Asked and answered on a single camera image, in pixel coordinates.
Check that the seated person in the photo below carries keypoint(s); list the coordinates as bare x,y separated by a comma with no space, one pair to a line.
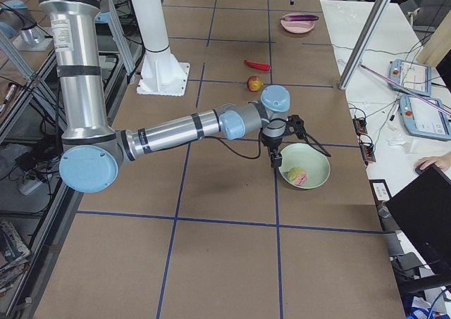
442,162

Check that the upper teach pendant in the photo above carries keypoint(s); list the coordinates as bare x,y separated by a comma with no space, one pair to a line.
413,76

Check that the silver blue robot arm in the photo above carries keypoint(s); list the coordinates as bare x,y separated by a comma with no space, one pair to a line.
19,27
93,151

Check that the aluminium frame post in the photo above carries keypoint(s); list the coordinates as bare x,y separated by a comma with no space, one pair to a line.
368,29

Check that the purple eggplant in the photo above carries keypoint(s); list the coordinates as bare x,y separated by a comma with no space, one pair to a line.
293,17

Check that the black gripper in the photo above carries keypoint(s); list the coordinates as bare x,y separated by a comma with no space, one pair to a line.
273,144

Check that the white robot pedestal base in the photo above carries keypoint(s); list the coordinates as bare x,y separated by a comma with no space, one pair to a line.
161,72

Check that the pink yellow peach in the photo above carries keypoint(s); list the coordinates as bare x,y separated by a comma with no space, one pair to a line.
297,176

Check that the black monitor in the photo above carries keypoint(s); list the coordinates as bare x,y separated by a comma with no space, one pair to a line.
422,212

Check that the pink plate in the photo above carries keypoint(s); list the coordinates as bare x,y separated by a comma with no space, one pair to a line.
297,27

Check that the red chili pepper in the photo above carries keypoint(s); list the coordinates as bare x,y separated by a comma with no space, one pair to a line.
258,66

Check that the red yellow pomegranate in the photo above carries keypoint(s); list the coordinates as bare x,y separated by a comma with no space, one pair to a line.
254,83

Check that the orange relay board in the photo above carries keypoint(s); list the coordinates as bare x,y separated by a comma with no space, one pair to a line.
360,126
368,151

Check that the teach pendant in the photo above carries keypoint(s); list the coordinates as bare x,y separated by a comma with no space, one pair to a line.
413,76
424,117

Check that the green plate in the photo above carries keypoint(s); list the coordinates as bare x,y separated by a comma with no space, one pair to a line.
313,162

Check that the lower teach pendant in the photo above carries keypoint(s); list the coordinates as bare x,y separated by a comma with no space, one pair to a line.
424,117

